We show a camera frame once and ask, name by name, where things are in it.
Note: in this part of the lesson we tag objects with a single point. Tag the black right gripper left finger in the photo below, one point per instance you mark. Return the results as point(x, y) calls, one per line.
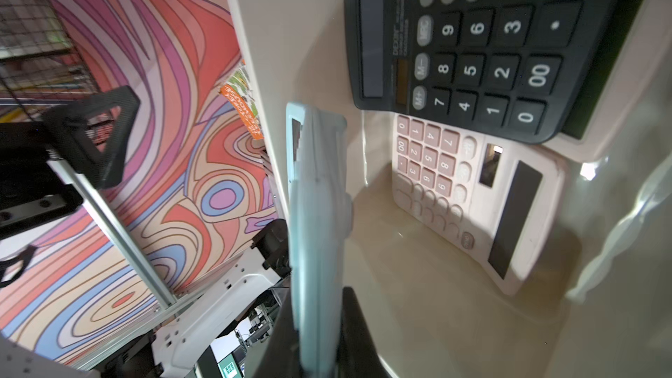
point(281, 357)

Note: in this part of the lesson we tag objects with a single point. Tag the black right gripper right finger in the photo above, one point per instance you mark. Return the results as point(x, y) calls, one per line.
point(357, 354)

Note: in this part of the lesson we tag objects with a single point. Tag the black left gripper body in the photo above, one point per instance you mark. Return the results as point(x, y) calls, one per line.
point(32, 194)

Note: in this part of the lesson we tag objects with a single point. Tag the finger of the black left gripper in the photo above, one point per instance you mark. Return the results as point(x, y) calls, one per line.
point(92, 134)

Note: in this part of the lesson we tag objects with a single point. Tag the blue calculator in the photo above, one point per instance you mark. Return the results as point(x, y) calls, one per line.
point(320, 221)

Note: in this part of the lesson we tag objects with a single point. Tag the cream plastic storage box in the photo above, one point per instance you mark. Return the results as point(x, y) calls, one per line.
point(598, 303)

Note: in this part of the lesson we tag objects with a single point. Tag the black calculator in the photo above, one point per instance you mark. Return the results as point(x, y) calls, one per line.
point(525, 70)

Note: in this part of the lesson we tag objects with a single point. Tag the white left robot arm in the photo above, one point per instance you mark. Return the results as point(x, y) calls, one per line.
point(52, 167)

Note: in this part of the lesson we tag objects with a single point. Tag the colourful treehouse book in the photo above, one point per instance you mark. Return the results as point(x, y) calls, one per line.
point(238, 90)

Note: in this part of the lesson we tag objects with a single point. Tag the black wire side basket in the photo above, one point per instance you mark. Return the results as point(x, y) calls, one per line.
point(40, 64)

